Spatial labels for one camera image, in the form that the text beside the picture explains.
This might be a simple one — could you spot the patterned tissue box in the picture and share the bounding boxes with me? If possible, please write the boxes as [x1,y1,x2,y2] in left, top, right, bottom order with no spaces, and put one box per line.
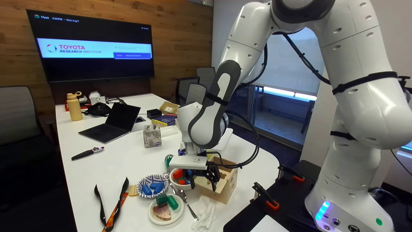
[143,124,162,149]

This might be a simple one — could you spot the small black box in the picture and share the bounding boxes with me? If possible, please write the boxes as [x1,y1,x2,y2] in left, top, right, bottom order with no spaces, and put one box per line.
[146,108,163,120]

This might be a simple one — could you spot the brown wooden block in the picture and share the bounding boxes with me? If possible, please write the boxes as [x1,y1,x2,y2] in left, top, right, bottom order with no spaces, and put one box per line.
[153,203,172,221]

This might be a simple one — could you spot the white paper sheet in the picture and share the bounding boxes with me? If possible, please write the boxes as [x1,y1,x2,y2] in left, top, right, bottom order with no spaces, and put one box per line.
[249,215,290,232]

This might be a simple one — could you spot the row of office chairs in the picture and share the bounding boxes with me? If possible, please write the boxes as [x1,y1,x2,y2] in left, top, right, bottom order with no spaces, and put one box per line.
[175,66,216,106]

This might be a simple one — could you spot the red flat item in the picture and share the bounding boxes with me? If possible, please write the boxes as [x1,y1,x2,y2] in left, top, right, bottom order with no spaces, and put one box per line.
[64,102,91,112]

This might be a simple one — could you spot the black tongs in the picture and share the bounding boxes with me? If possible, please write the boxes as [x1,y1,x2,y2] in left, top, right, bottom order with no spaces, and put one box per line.
[94,177,130,232]

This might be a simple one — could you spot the wooden shape sorter lid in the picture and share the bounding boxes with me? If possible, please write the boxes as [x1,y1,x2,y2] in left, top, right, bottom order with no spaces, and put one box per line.
[211,157,239,173]

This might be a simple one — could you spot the white small device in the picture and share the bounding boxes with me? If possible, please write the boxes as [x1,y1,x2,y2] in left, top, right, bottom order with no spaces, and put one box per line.
[89,91,107,105]

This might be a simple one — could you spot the open cardboard box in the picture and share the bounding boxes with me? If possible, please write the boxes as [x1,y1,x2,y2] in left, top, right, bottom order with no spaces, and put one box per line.
[159,101,180,115]

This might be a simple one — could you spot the metal fork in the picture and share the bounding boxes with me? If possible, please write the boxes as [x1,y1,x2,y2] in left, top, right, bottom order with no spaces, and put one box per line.
[164,173,177,195]

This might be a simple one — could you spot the black laptop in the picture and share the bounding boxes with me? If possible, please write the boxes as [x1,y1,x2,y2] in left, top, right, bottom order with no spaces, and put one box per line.
[78,102,142,144]

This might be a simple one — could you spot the blue book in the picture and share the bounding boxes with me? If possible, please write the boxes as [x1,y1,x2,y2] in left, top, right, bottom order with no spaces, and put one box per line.
[151,114,178,127]

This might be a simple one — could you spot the black clamp orange tips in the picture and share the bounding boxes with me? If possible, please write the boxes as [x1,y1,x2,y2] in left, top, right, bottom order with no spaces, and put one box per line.
[278,164,306,183]
[252,182,280,211]

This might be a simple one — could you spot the blue patterned paper bowl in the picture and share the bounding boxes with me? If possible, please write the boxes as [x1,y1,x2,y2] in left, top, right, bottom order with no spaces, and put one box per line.
[136,174,170,198]

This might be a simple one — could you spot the white plate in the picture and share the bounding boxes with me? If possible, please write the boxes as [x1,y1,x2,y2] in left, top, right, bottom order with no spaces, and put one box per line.
[148,194,185,225]

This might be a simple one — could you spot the metal spoon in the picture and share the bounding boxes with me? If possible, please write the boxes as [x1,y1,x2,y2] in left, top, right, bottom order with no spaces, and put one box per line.
[177,189,200,222]

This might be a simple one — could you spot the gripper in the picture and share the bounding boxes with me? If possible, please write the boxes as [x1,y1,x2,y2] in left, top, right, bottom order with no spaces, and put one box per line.
[186,165,222,192]

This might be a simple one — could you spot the white crumpled cloth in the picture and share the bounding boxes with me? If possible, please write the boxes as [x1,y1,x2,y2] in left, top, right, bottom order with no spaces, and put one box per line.
[192,196,217,232]

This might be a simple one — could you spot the black pouch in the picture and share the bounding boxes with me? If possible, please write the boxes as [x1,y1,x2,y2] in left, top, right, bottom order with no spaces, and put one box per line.
[84,102,112,117]

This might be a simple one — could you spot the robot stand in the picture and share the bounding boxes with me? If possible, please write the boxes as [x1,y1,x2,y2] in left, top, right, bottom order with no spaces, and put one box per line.
[223,160,412,232]

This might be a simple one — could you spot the heap of coloured blocks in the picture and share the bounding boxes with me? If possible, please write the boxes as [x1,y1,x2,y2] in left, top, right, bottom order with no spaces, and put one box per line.
[173,169,193,185]

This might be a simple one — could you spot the grey office chair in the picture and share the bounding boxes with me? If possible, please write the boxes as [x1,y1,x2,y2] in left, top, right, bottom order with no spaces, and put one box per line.
[0,85,59,202]

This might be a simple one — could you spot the window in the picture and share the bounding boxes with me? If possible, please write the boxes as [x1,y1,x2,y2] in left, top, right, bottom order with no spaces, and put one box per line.
[231,27,326,146]

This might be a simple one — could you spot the black handled scoop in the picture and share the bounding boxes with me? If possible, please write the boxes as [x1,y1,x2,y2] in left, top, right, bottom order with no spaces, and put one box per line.
[71,147,105,161]

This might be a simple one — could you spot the wall television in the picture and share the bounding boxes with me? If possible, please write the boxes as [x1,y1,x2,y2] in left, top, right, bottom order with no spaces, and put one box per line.
[26,9,155,83]

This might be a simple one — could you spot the wooden shape sorter box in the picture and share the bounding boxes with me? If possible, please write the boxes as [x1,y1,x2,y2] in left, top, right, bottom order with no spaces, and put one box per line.
[194,157,239,205]

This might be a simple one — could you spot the white bowl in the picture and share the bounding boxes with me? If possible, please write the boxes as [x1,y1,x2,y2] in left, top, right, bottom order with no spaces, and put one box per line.
[169,168,194,191]

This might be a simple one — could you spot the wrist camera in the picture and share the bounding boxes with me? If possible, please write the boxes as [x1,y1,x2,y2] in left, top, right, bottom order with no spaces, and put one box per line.
[169,155,208,170]

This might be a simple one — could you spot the yellow water bottle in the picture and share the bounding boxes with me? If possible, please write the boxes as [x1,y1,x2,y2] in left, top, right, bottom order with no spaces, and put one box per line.
[66,91,84,121]

